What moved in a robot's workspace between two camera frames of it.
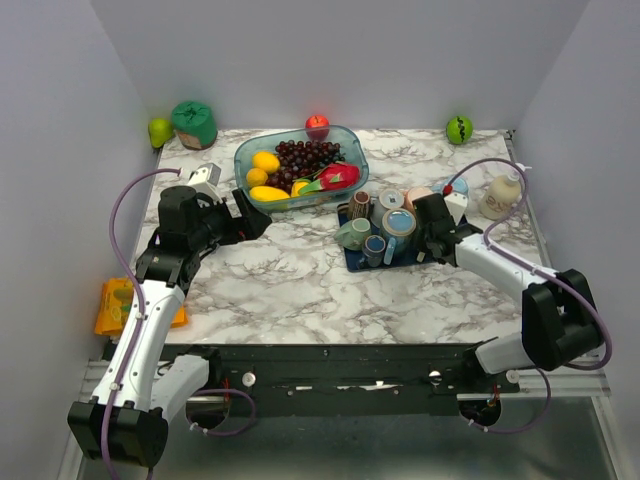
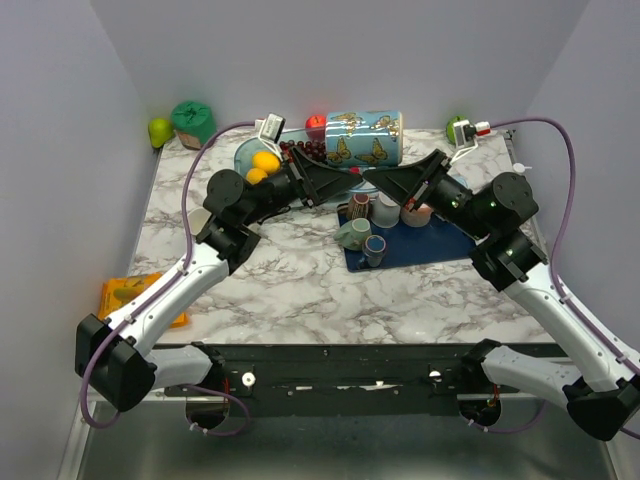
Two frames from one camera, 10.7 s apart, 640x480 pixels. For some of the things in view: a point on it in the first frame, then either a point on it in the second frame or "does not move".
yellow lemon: (267, 161) does not move
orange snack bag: (115, 304) does not move
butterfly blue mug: (396, 230) → (364, 138)
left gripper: (253, 221) → (319, 181)
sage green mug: (353, 232) does not move
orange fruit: (256, 177) does not move
